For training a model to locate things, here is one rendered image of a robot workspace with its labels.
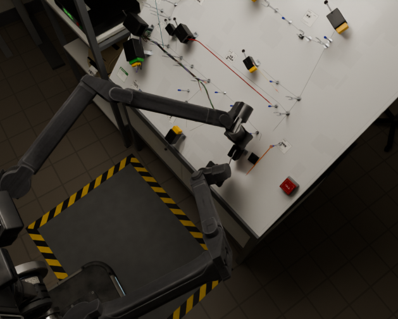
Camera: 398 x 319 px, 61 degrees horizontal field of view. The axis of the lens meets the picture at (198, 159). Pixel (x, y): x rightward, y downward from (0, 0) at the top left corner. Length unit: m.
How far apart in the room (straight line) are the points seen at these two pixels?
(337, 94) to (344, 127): 0.12
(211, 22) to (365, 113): 0.76
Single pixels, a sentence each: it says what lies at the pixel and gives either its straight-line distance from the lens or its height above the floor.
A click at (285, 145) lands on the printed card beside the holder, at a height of 1.16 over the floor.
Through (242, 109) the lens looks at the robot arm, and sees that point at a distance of 1.25.
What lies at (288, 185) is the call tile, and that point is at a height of 1.10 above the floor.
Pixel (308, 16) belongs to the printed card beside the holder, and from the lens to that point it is 1.44.
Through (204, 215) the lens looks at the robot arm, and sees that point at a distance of 1.04.
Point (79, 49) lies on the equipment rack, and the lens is 2.50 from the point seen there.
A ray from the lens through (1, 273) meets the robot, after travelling 1.00.
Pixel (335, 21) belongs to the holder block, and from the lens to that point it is 1.32.
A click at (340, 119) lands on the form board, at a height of 1.32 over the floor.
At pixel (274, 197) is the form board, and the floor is 1.01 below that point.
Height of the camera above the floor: 2.36
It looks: 63 degrees down
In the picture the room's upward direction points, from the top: 3 degrees clockwise
